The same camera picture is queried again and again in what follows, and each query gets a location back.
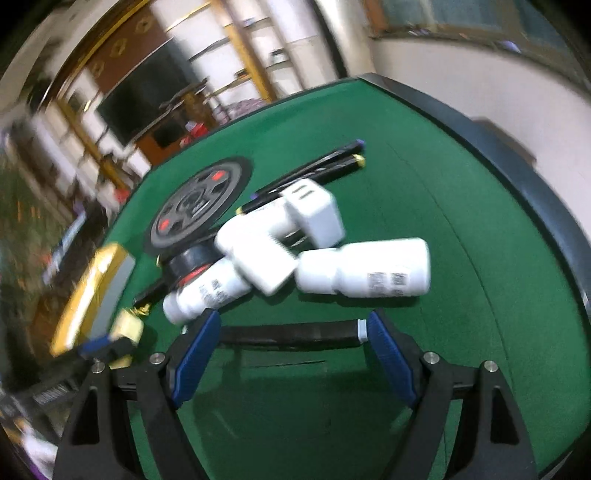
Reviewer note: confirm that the black tape roll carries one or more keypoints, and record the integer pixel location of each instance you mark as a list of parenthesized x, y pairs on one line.
[(189, 259)]

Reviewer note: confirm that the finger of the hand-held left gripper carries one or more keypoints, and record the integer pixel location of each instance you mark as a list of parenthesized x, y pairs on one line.
[(94, 346)]

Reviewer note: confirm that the black pen with white end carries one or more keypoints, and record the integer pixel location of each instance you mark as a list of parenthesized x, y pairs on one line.
[(286, 333)]

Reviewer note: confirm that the white pill bottle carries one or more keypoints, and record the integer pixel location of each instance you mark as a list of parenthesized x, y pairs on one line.
[(369, 267), (207, 290)]

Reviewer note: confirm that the black television screen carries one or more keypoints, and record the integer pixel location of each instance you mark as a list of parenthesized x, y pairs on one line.
[(143, 87)]

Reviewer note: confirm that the black pen yellow cap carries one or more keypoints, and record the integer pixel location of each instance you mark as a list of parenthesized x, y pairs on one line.
[(323, 170)]

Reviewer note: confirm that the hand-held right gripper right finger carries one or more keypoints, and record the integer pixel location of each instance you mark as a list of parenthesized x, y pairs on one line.
[(392, 361)]

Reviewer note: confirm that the small gold box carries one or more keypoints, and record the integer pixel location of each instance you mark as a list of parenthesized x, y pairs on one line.
[(128, 326)]

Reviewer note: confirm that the gold storage box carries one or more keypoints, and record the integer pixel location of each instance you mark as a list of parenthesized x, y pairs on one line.
[(87, 295)]

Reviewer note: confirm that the black pen gold tip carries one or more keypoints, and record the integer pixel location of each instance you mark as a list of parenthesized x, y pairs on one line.
[(152, 295)]

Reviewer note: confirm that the wooden cabinet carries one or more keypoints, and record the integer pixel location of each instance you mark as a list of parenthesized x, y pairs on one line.
[(166, 134)]

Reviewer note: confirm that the pink patterned cloth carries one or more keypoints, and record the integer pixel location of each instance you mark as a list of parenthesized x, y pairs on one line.
[(242, 110)]

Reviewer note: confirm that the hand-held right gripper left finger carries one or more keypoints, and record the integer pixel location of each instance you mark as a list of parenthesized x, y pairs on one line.
[(198, 351)]

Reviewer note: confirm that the red package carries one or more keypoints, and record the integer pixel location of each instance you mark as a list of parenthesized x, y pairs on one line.
[(197, 130)]

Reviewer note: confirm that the black pen purple cap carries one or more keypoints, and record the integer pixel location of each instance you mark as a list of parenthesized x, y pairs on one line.
[(318, 161)]

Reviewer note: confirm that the round grey table disc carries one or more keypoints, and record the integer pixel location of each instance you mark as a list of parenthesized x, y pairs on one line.
[(194, 203)]

